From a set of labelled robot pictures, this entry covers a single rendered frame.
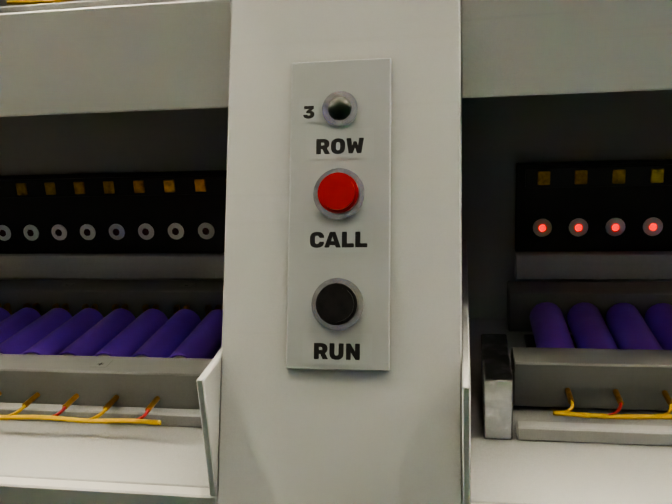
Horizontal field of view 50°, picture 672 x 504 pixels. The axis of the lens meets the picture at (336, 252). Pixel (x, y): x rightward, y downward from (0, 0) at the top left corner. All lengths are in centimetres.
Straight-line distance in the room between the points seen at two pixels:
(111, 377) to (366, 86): 18
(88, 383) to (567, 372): 22
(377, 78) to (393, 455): 15
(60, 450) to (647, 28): 30
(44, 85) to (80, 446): 16
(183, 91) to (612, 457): 24
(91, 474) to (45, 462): 3
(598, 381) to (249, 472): 16
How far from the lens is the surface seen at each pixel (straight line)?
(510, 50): 31
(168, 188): 47
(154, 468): 32
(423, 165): 28
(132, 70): 34
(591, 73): 31
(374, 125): 29
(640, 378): 35
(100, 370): 36
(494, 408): 32
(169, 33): 33
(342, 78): 29
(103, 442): 35
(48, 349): 42
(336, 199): 28
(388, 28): 30
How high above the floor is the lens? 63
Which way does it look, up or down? 6 degrees up
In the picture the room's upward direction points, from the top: 1 degrees clockwise
